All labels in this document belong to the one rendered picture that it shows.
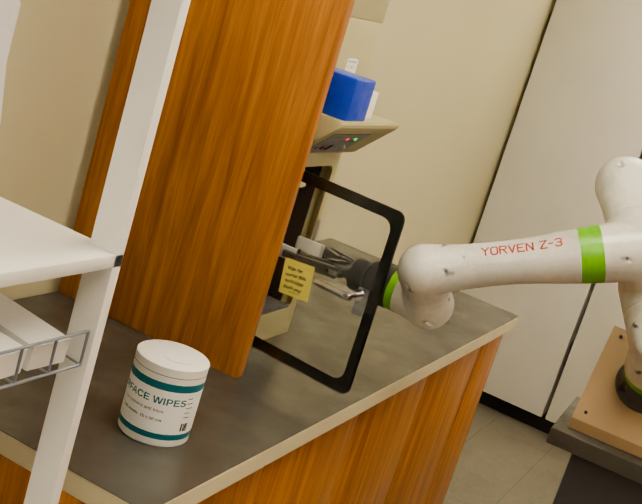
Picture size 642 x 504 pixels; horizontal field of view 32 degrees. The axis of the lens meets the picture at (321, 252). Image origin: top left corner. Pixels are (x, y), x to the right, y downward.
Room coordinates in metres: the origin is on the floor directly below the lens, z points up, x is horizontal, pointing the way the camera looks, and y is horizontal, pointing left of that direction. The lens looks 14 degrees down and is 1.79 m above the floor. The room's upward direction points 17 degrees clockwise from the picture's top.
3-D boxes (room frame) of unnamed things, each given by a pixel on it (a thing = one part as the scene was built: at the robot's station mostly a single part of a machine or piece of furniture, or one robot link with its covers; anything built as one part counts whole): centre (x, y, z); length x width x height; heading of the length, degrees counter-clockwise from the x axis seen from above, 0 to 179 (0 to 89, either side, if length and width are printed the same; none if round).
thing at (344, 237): (2.21, -0.01, 1.19); 0.30 x 0.01 x 0.40; 60
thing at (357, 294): (2.15, -0.05, 1.20); 0.10 x 0.05 x 0.03; 60
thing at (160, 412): (1.82, 0.19, 1.01); 0.13 x 0.13 x 0.15
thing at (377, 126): (2.41, 0.03, 1.46); 0.32 x 0.12 x 0.10; 157
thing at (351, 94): (2.34, 0.06, 1.55); 0.10 x 0.10 x 0.09; 67
